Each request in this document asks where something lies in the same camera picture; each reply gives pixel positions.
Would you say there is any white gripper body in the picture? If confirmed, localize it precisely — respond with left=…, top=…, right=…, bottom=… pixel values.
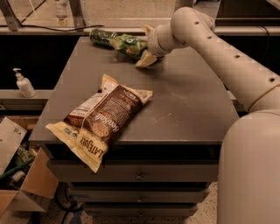
left=146, top=24, right=175, bottom=57

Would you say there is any green rice chip bag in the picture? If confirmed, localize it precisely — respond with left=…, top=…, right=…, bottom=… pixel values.
left=109, top=34, right=151, bottom=60

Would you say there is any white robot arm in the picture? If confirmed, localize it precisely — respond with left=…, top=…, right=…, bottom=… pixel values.
left=142, top=7, right=280, bottom=224

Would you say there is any green soda can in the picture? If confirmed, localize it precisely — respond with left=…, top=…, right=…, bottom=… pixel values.
left=89, top=29, right=117, bottom=47

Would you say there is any brown sea salt chip bag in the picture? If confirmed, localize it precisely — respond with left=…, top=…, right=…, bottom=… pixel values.
left=46, top=74, right=153, bottom=172

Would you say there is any clear plastic bottle background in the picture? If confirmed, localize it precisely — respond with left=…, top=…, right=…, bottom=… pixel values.
left=55, top=0, right=68, bottom=26

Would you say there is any grey drawer cabinet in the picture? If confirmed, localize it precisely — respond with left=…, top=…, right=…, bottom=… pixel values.
left=30, top=37, right=238, bottom=217

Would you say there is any white pump lotion bottle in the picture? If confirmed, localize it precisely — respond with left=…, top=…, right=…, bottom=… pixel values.
left=13, top=68, right=36, bottom=98

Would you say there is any open cardboard box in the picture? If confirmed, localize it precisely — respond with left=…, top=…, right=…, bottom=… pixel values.
left=0, top=116, right=59, bottom=216

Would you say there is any black cable on ledge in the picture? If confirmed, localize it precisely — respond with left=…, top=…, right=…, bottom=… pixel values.
left=0, top=24, right=104, bottom=32

